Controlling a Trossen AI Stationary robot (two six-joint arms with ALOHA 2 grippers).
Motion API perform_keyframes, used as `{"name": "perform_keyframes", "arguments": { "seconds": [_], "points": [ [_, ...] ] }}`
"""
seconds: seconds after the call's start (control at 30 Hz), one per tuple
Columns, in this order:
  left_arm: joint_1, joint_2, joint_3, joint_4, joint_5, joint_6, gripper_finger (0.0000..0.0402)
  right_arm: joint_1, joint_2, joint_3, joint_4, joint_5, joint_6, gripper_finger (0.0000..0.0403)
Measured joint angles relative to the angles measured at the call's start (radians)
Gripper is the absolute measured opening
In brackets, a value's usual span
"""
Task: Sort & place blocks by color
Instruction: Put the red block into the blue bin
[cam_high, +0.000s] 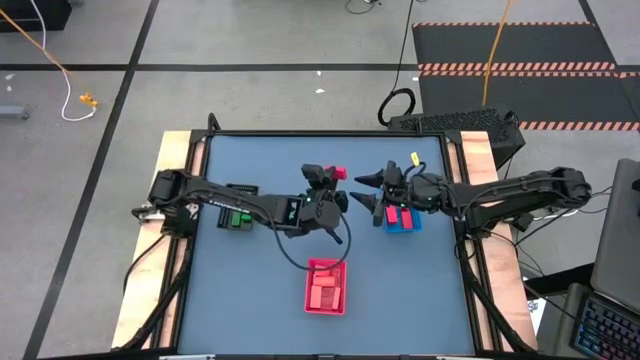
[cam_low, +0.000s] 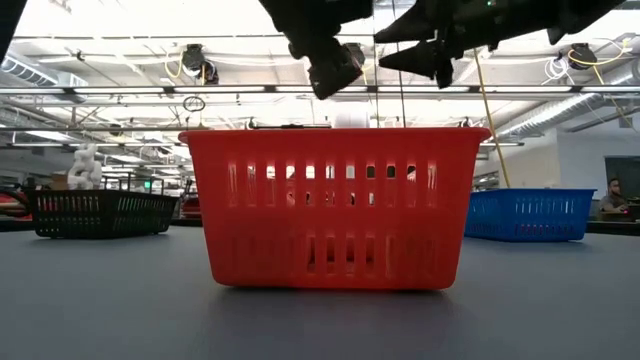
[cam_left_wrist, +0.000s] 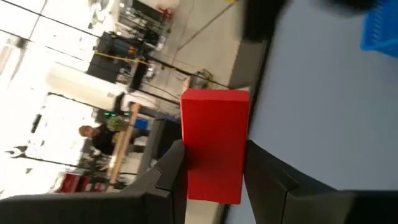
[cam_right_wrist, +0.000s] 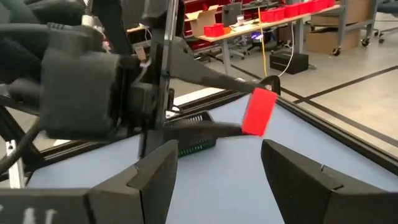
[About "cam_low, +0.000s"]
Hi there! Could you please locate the blue plastic basket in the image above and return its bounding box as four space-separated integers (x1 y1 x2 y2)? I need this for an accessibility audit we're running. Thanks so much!
463 187 598 244

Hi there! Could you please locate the red plastic basket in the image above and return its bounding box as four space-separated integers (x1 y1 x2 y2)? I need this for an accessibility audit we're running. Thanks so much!
177 126 493 292

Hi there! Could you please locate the red background bin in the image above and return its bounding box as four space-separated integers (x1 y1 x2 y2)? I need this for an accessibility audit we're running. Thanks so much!
179 195 205 221
0 191 32 221

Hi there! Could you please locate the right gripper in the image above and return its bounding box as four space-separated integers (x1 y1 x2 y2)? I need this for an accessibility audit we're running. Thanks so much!
373 0 552 91

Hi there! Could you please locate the grey ventilation duct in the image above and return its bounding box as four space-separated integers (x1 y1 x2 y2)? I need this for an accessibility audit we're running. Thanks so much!
0 48 90 105

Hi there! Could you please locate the white stacked foam object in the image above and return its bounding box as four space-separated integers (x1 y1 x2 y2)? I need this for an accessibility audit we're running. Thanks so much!
66 143 104 192

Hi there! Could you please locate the silver ventilation duct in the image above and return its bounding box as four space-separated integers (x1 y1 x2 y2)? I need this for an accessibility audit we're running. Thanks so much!
492 59 640 141

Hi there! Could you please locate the yellow hanging cable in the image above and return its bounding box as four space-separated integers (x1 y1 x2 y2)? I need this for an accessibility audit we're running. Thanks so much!
472 47 512 190

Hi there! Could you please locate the black ceiling cable reel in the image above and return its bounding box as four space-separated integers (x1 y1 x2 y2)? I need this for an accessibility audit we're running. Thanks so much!
178 42 221 87
566 41 600 72
344 42 368 71

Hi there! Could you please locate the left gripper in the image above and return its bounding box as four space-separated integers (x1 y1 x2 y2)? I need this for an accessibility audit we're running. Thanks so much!
256 0 375 102

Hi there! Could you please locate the black plastic basket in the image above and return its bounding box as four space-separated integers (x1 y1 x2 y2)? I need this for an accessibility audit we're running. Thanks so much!
25 188 180 240

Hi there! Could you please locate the person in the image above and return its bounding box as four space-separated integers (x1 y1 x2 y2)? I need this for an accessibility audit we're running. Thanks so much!
598 176 632 214

